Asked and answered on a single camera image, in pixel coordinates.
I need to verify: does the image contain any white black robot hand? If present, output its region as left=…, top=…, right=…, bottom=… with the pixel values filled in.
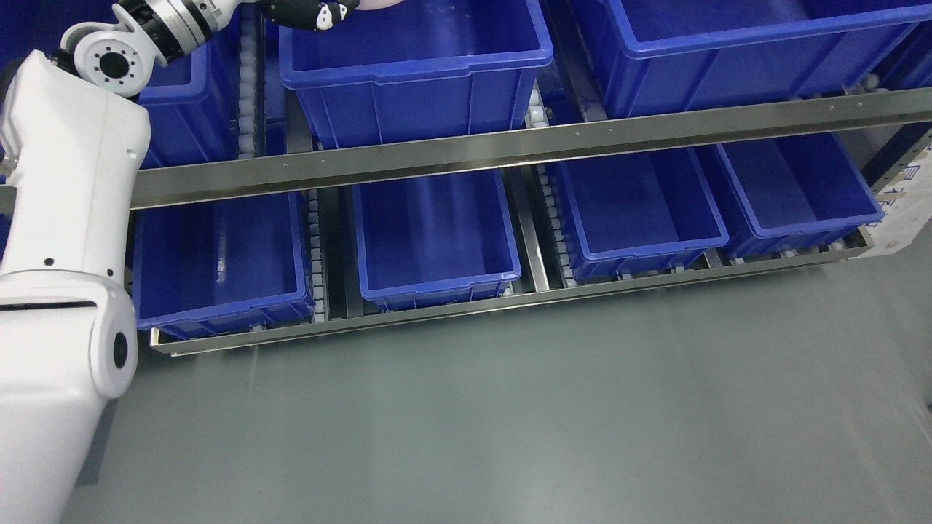
left=253, top=1, right=360, bottom=32

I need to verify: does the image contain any pink bowl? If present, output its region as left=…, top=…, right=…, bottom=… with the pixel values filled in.
left=357, top=0, right=403, bottom=11

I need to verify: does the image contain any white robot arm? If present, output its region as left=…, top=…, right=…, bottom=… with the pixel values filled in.
left=1, top=1, right=240, bottom=523

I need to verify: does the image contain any steel shelf rack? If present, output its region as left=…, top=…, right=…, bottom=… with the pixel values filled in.
left=0, top=0, right=932, bottom=357

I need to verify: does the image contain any upper middle blue bin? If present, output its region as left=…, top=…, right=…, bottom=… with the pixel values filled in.
left=279, top=1, right=553, bottom=149

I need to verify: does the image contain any blue bin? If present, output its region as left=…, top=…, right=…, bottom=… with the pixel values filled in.
left=279, top=1, right=553, bottom=149
left=572, top=1, right=931, bottom=119
left=695, top=133, right=883, bottom=258
left=131, top=192, right=315, bottom=341
left=138, top=25, right=240, bottom=169
left=547, top=147, right=731, bottom=282
left=352, top=170, right=522, bottom=312

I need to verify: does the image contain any upper left blue bin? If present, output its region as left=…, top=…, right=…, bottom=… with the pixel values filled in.
left=138, top=25, right=240, bottom=169

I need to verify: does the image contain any lower middle blue bin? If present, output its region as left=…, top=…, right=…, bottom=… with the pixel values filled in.
left=352, top=170, right=522, bottom=312

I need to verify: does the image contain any lower left blue bin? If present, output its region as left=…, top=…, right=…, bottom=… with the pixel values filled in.
left=131, top=192, right=315, bottom=341

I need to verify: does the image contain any upper right blue bin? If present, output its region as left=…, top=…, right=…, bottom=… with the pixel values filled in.
left=572, top=1, right=931, bottom=119

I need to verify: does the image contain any lower right blue bin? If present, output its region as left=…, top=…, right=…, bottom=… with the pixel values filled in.
left=695, top=133, right=883, bottom=258

